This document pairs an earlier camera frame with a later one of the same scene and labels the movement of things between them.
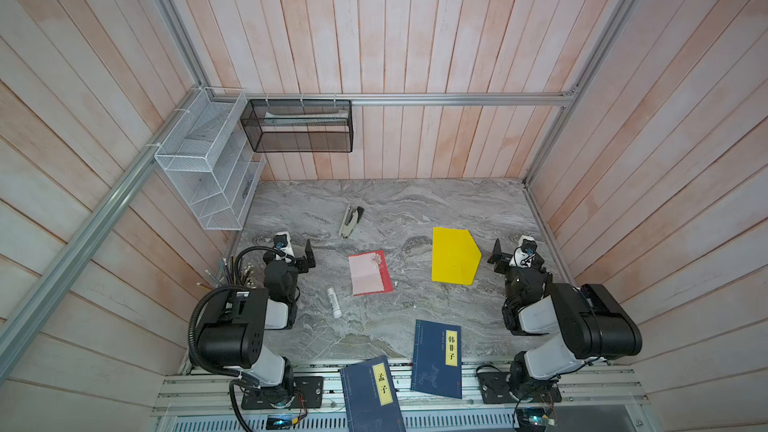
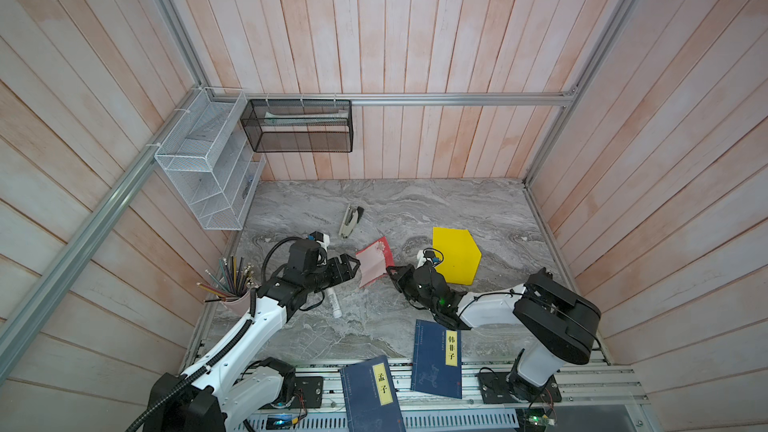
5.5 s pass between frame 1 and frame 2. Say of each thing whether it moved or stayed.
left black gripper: moved
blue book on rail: stayed
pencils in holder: stayed
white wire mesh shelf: stayed
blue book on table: stayed
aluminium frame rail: stayed
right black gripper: moved
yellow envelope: stayed
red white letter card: moved
